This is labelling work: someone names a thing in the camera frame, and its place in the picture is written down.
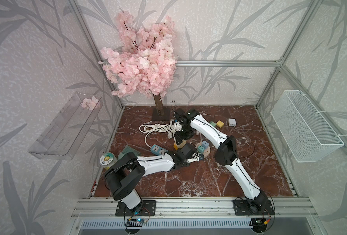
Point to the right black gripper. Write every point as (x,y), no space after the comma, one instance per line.
(177,138)

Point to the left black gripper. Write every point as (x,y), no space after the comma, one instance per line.
(186,165)

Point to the beige cube charger plug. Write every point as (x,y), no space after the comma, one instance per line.
(178,142)

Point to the teal power strip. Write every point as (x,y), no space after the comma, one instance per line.
(157,150)

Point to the yellow charger plug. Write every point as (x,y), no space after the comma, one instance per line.
(220,124)

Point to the white charger plug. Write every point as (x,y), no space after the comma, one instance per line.
(232,122)

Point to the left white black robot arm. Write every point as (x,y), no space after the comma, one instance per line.
(122,178)

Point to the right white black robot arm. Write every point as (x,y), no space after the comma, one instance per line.
(226,154)

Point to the teal charger plug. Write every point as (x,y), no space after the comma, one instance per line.
(200,149)

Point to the round pink power socket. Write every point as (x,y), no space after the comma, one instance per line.
(206,152)

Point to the blue charger plug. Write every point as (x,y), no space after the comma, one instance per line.
(205,144)

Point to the pink cherry blossom tree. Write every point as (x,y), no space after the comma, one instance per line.
(147,63)

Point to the green tape roll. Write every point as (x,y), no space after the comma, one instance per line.
(107,160)

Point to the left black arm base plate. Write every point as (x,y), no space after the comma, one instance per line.
(145,208)

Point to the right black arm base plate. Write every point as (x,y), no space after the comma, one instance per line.
(243,207)

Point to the aluminium front rail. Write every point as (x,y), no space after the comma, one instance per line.
(195,207)

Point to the clear acrylic wall shelf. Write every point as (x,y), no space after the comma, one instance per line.
(64,135)

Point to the white wire mesh basket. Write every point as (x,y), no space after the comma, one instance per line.
(307,133)

